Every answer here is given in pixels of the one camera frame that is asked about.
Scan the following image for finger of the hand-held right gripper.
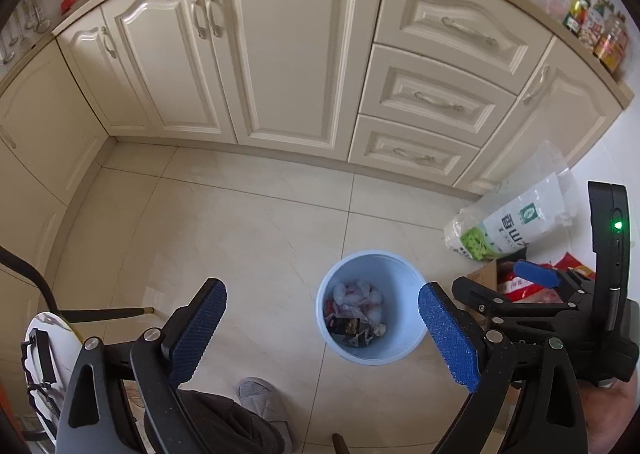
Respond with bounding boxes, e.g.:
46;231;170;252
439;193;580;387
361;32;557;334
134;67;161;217
451;275;572;321
514;259;598;302

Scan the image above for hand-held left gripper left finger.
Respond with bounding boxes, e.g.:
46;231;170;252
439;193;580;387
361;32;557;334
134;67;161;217
56;277;228;454

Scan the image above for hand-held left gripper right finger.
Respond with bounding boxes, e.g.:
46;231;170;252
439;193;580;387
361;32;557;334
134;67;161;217
418;283;588;454

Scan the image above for light blue trash bin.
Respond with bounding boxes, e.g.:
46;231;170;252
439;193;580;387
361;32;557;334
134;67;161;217
316;250;430;366

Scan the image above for black snack wrapper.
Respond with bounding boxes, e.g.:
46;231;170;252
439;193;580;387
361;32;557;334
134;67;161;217
331;317;375;348

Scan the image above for clear plastic bag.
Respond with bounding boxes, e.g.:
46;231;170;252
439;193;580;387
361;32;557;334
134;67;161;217
332;281;385;321

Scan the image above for person's right hand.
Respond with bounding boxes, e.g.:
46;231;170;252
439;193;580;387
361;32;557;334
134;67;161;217
580;376;640;454

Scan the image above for red snack packets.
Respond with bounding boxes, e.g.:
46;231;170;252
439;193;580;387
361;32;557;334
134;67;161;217
497;251;597;306

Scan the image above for brown cardboard box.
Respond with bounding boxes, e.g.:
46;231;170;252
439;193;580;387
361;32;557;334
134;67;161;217
465;257;502;295

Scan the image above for clear rice bag green print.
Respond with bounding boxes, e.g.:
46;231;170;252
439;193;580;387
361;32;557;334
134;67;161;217
443;139;587;263

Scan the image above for grey slipper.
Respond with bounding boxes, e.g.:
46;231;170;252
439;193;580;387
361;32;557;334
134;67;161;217
236;376;294;454

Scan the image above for person's dark trouser leg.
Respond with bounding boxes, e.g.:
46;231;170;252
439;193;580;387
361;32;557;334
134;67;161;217
120;386;287;454

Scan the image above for medium cream drawer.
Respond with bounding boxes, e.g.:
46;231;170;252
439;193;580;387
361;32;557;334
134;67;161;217
358;45;518;136

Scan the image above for orange sauce jar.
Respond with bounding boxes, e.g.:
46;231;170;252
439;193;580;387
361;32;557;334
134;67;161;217
595;12;631;75

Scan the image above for red label glass jar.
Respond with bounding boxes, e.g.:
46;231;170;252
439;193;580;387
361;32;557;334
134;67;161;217
582;0;615;49

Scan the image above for large cream drawer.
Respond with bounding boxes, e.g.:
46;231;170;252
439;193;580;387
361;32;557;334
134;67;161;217
379;0;553;81

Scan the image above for row of hanging utensils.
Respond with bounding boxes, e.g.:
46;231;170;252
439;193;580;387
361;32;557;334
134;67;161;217
0;0;52;66

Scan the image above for black device with cable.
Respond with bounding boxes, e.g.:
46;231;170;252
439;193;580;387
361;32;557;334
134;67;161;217
20;329;62;417

